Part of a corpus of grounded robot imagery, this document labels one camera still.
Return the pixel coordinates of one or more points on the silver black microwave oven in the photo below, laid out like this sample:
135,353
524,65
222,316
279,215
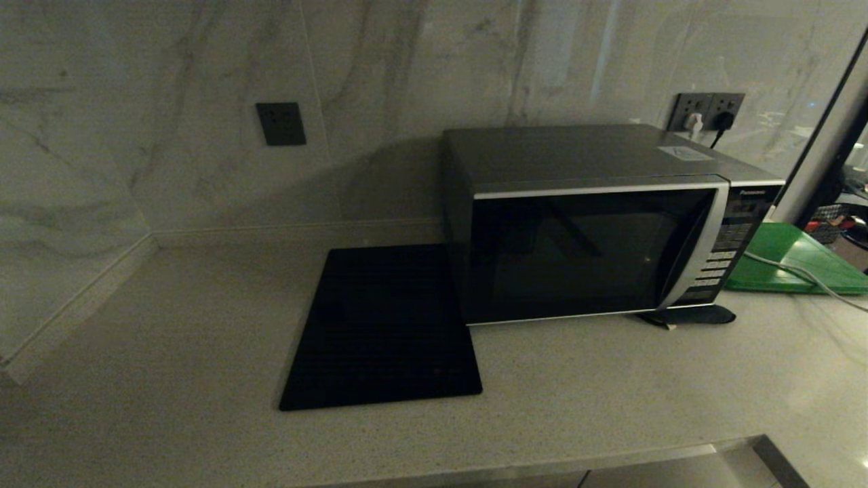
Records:
576,152

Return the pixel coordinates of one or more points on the black glass induction cooktop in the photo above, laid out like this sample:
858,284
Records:
380,332

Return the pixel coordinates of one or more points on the black foam pad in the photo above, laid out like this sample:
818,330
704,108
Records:
698,316

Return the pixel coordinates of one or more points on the white power plug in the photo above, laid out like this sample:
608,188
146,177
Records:
693,125

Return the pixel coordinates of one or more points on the black power plug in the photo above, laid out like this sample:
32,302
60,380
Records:
723,122

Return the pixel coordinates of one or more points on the white cabinet front panel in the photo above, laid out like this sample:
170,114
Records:
678,474

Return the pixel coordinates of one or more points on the green plastic cutting board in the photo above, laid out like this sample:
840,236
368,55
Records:
797,261

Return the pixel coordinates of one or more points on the dark single wall socket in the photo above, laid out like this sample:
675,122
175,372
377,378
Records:
281,124

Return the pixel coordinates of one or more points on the dark double wall socket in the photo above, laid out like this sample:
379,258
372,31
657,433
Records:
708,104

